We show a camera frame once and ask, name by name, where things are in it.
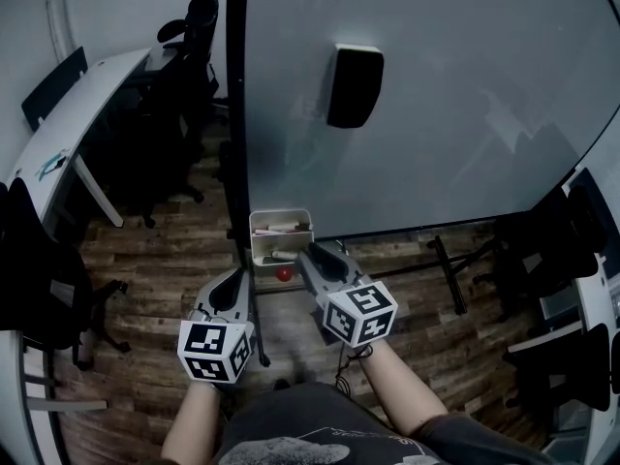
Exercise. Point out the white curved desk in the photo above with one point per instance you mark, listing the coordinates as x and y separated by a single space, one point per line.
9 395
72 119

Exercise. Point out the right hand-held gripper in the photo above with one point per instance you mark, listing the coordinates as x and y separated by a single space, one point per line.
358 308

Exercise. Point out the black whiteboard eraser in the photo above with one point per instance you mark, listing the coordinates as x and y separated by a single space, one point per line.
353 85

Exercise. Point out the person's grey printed shirt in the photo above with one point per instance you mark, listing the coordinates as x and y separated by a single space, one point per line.
290 414

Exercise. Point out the white marker tray box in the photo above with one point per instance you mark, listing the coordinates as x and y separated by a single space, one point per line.
276 241

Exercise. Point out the person's left forearm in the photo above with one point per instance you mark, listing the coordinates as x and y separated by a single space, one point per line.
191 424

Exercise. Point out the black office chair tall headrest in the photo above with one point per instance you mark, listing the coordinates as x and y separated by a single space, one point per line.
201 51

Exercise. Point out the black office chairs right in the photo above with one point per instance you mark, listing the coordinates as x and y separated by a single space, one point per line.
588 303

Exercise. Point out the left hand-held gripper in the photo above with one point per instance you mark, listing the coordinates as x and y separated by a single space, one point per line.
203 339

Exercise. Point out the black-framed whiteboard on stand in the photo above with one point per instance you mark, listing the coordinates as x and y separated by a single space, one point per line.
460 114

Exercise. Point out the person's black shoe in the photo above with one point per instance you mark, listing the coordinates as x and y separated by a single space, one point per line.
282 384

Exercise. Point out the black desk divider panel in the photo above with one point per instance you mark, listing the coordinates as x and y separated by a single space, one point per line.
55 87

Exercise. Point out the person's right forearm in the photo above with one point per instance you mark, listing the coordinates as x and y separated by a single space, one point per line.
397 385

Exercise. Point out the red round magnet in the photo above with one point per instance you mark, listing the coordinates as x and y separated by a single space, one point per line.
284 274

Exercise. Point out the teal item on desk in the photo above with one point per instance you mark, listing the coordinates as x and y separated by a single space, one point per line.
51 165

